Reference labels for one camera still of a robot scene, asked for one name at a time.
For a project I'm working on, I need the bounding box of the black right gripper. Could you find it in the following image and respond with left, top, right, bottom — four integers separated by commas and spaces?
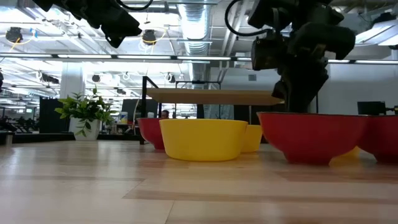
272, 57, 330, 114

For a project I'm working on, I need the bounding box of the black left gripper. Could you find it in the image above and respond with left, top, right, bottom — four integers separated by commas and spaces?
83, 0, 143, 49

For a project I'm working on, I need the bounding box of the red bowl with floral inside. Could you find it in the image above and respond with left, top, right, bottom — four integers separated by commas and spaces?
256, 111, 369, 166
136, 117, 165, 151
357, 114, 398, 164

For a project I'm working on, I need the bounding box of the yellow plastic mini bowl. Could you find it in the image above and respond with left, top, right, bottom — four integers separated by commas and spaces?
337, 146, 362, 159
241, 124, 264, 153
159, 118, 249, 162

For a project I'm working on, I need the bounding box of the black ceiling device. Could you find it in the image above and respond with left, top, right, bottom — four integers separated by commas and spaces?
5, 26, 24, 43
142, 29, 157, 46

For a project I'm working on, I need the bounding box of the long ceiling light strip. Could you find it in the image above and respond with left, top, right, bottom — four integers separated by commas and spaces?
0, 52, 252, 63

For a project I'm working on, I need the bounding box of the black computer monitor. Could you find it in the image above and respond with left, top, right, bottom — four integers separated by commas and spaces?
356, 101, 387, 116

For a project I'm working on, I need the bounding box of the wooden shelf riser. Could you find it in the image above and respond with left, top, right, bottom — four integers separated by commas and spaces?
146, 88, 285, 106

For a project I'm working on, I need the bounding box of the green plant in white pot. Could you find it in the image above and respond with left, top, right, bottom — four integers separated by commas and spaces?
54, 86, 118, 141

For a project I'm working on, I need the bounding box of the black room partition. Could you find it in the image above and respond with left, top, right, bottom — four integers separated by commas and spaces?
39, 98, 71, 134

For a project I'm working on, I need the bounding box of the black left camera cable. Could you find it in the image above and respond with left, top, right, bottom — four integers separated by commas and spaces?
115, 0, 154, 12

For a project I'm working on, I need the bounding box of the black camera cable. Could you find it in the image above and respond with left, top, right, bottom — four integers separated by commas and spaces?
224, 0, 274, 37
115, 0, 154, 12

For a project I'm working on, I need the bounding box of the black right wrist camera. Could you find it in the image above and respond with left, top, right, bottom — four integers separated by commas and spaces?
251, 29, 289, 72

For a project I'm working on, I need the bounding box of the silver ceiling air duct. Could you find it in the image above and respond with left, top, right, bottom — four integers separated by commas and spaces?
177, 0, 214, 82

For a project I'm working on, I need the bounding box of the black right camera cable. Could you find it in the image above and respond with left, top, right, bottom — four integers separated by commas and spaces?
224, 0, 274, 37

